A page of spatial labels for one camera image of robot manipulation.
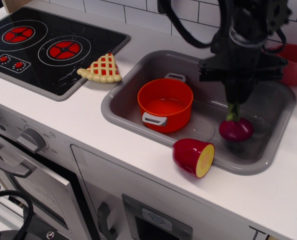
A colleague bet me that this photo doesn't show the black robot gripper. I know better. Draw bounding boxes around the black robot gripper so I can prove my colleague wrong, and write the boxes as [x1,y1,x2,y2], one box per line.
[198,25,288,104]

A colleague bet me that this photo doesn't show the purple toy beet green stalks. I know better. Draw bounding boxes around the purple toy beet green stalks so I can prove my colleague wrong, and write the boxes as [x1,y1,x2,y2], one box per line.
[219,102,254,142]

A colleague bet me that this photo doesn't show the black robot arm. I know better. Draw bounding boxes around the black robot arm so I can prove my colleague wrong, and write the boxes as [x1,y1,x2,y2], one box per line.
[199,0,292,104]

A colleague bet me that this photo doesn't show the grey plastic sink basin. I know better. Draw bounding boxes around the grey plastic sink basin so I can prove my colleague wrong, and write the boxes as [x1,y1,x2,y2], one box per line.
[101,50,296,176]

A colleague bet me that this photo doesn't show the red plastic cup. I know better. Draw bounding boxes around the red plastic cup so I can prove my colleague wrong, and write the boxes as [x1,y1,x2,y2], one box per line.
[276,43,297,86]

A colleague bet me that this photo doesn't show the red halved toy apple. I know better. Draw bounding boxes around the red halved toy apple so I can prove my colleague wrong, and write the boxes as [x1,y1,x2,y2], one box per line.
[172,138,215,179]

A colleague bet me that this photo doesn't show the toy lattice pie slice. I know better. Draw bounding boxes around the toy lattice pie slice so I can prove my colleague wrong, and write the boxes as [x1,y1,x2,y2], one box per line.
[76,53,122,84]

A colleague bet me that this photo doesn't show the grey dishwasher panel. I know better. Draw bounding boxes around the grey dishwasher panel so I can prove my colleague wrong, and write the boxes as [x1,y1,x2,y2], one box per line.
[121,194,193,240]

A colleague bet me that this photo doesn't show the black toy stove top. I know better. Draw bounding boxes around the black toy stove top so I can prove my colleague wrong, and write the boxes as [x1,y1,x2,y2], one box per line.
[0,7,131,102]

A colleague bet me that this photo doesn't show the grey oven knob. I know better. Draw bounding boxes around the grey oven knob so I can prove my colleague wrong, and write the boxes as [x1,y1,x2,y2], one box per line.
[16,128,46,154]

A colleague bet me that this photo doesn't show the toy oven door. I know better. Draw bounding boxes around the toy oven door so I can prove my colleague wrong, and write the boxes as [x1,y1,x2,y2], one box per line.
[0,128,94,240]

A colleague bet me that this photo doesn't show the orange toy pot grey handles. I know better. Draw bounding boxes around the orange toy pot grey handles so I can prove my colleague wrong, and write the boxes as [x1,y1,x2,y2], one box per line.
[137,73,194,133]

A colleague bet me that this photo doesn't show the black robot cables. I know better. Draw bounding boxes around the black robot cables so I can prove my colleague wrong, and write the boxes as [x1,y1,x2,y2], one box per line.
[163,0,229,49]

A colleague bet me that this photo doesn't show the grey cabinet door handle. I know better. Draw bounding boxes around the grey cabinet door handle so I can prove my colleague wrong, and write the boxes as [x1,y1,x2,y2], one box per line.
[97,202,118,240]

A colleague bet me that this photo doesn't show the grey oven door handle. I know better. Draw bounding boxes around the grey oven door handle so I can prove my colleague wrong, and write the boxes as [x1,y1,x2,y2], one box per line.
[0,146,32,178]

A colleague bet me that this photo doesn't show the black braided cable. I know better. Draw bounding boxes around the black braided cable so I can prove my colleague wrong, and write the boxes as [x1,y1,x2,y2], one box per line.
[0,190,34,240]

